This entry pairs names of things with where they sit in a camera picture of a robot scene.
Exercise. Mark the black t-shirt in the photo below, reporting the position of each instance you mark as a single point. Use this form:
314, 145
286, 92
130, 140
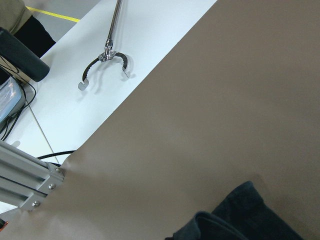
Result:
242, 215

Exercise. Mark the grabber stick tool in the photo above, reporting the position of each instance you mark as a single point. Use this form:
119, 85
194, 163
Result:
108, 53

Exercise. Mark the blue teach pendant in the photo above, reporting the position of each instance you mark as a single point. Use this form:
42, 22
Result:
12, 99

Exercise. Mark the black water bottle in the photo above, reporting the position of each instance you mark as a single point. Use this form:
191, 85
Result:
18, 61

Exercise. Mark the aluminium frame post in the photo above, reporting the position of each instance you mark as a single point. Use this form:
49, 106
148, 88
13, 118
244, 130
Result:
26, 181

